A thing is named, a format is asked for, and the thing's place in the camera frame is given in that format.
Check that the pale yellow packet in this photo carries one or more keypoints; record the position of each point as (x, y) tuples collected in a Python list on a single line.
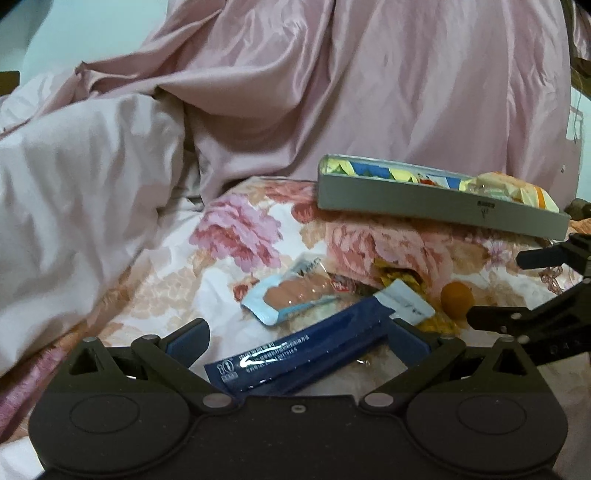
[(339, 167)]

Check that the floral bed sheet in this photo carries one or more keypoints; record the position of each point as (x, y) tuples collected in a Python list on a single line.
[(175, 295)]

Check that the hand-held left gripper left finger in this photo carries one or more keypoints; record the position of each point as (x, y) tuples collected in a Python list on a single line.
[(189, 342)]

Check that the small clear snack packet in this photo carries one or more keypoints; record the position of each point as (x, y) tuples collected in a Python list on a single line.
[(310, 265)]

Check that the pale pink quilt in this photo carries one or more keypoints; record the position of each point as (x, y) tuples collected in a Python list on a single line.
[(83, 207)]

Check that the pink satin duvet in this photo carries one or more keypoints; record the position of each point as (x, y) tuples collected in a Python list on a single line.
[(369, 83)]

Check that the dark blue long packet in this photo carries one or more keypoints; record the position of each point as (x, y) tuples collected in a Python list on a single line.
[(295, 360)]

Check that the light blue sausage packet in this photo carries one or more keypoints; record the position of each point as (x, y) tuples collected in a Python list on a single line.
[(295, 295)]

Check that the wooden headboard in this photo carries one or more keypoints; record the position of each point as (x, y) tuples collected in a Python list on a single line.
[(8, 82)]

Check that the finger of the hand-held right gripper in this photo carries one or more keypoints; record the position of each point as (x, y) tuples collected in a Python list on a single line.
[(568, 254), (498, 318)]

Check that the yellow-green snack packet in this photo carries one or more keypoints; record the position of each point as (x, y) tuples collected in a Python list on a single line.
[(438, 325)]

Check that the white face-print snack packet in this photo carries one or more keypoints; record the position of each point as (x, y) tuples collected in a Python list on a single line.
[(438, 180)]

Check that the yellow wrapper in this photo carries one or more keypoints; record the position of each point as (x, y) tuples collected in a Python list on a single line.
[(402, 174)]

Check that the orange cloth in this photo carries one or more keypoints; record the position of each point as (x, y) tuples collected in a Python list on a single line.
[(581, 226)]

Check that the small orange fruit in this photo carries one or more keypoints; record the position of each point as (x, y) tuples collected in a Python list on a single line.
[(456, 299)]

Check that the small red-white packet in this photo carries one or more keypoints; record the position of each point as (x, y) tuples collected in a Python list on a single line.
[(344, 285)]

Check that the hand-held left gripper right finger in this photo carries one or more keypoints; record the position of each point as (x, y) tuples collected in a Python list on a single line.
[(413, 346)]

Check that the dark object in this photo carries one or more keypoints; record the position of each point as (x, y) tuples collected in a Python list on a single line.
[(579, 208)]

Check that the grey cardboard box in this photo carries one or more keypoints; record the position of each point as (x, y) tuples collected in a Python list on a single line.
[(415, 203)]

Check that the yellow-brown snack packet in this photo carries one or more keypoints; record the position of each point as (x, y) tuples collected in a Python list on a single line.
[(401, 277)]

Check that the yellow-orange bread packet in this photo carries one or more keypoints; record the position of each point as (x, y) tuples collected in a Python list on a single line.
[(508, 189)]

